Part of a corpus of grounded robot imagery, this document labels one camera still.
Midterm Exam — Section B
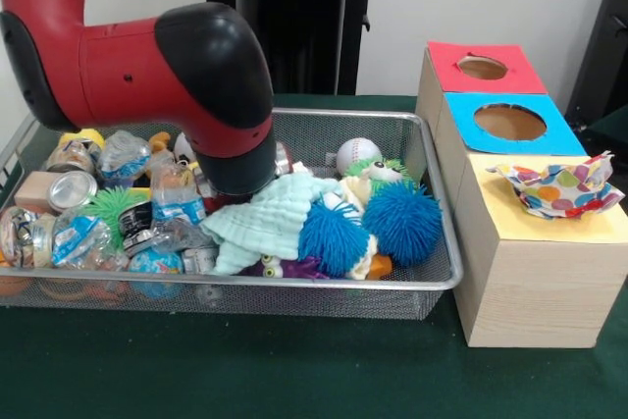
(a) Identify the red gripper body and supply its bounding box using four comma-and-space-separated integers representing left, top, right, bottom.
272, 141, 297, 178

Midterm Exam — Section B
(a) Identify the light blue knitted cloth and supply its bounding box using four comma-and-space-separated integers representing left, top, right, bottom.
199, 173, 344, 277

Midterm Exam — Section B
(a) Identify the cream knitted cloth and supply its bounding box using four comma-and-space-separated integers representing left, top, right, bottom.
338, 176, 380, 281

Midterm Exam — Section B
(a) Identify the polka dot cloth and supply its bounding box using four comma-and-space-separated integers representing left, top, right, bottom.
484, 151, 627, 220

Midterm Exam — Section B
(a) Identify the silver mesh bin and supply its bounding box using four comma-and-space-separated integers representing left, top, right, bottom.
0, 107, 465, 318

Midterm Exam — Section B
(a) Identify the wooden box with three holes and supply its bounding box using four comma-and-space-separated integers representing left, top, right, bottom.
415, 40, 628, 349

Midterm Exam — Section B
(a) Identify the white baseball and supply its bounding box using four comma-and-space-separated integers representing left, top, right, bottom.
336, 137, 383, 175

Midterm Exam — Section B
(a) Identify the blue spiky ball with eyes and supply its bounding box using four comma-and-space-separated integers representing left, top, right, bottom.
297, 200, 372, 278

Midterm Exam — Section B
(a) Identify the green spiky toy with eyes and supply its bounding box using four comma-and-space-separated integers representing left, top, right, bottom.
342, 158, 418, 194

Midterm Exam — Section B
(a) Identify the purple spiky toy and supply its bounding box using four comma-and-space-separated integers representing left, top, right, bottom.
239, 254, 329, 281

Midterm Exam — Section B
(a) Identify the green spiky ball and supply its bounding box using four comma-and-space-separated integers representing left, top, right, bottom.
80, 186, 151, 238

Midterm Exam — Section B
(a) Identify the dark green table cloth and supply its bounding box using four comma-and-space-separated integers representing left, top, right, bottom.
0, 90, 628, 419

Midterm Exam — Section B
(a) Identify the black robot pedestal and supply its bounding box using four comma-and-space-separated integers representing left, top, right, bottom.
188, 0, 396, 95

